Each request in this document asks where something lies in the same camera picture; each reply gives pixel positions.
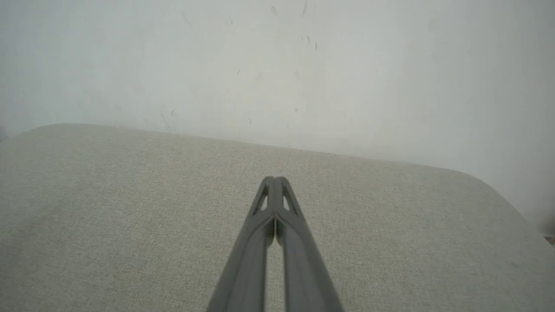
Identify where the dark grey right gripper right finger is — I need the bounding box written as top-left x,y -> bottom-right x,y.
274,176 -> 346,312

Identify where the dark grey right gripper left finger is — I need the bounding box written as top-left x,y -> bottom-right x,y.
207,176 -> 275,312

